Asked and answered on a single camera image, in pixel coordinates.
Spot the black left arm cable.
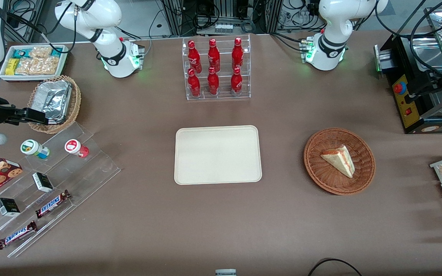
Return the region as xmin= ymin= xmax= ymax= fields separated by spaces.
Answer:
xmin=374 ymin=0 xmax=442 ymax=83

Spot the cream plastic tray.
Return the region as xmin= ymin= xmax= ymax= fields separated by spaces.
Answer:
xmin=174 ymin=125 xmax=263 ymax=186

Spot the wrapped sandwich wedge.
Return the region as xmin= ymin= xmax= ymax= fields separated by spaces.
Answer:
xmin=320 ymin=145 xmax=356 ymax=179

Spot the clear acrylic stepped display stand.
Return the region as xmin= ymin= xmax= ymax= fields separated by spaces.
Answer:
xmin=0 ymin=122 xmax=121 ymax=258

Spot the reddish brown wicker basket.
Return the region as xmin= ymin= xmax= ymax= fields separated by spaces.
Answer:
xmin=303 ymin=127 xmax=376 ymax=196

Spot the large clear cracker bag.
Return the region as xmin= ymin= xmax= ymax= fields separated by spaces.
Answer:
xmin=15 ymin=56 xmax=59 ymax=76

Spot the small black box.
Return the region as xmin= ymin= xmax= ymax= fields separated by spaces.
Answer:
xmin=32 ymin=172 xmax=54 ymax=193
xmin=0 ymin=197 xmax=21 ymax=217

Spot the yellow snack pack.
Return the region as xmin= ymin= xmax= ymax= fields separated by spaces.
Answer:
xmin=5 ymin=58 xmax=20 ymax=76

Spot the clear acrylic bottle rack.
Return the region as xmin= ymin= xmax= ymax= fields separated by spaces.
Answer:
xmin=181 ymin=34 xmax=251 ymax=101

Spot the aluminium foil container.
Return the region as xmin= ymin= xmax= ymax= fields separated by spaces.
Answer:
xmin=36 ymin=80 xmax=72 ymax=124

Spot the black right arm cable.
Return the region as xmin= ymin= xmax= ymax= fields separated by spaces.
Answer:
xmin=5 ymin=6 xmax=79 ymax=53

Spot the black sealing machine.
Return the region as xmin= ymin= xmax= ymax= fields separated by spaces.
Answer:
xmin=374 ymin=7 xmax=442 ymax=134

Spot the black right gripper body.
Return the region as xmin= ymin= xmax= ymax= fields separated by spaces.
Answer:
xmin=0 ymin=96 xmax=28 ymax=125

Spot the shiny metal tray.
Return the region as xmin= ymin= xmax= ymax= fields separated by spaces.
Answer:
xmin=424 ymin=6 xmax=442 ymax=46

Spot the red gum bottle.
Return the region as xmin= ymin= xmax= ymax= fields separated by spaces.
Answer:
xmin=64 ymin=139 xmax=90 ymax=158

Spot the green-lidded yogurt cup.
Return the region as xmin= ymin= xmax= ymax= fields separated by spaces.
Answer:
xmin=21 ymin=140 xmax=50 ymax=160

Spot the black cable loop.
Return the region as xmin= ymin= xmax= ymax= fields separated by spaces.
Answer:
xmin=307 ymin=258 xmax=364 ymax=276

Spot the white plastic bin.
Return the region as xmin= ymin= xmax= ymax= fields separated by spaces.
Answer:
xmin=0 ymin=44 xmax=69 ymax=82

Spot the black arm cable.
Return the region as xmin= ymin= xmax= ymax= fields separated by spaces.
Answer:
xmin=5 ymin=6 xmax=79 ymax=53
xmin=374 ymin=0 xmax=442 ymax=83

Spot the red cola bottle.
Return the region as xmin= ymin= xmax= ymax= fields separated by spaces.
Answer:
xmin=231 ymin=37 xmax=244 ymax=70
xmin=230 ymin=67 xmax=243 ymax=96
xmin=187 ymin=68 xmax=201 ymax=97
xmin=207 ymin=67 xmax=220 ymax=96
xmin=208 ymin=38 xmax=221 ymax=73
xmin=187 ymin=40 xmax=202 ymax=74

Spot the small clear cracker bag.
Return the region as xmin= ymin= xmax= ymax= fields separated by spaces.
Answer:
xmin=29 ymin=46 xmax=53 ymax=58

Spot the Snickers chocolate bar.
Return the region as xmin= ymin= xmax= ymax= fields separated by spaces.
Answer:
xmin=0 ymin=221 xmax=38 ymax=250
xmin=35 ymin=190 xmax=71 ymax=219

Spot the light tan wicker basket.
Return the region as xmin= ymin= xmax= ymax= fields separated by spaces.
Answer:
xmin=27 ymin=75 xmax=82 ymax=134

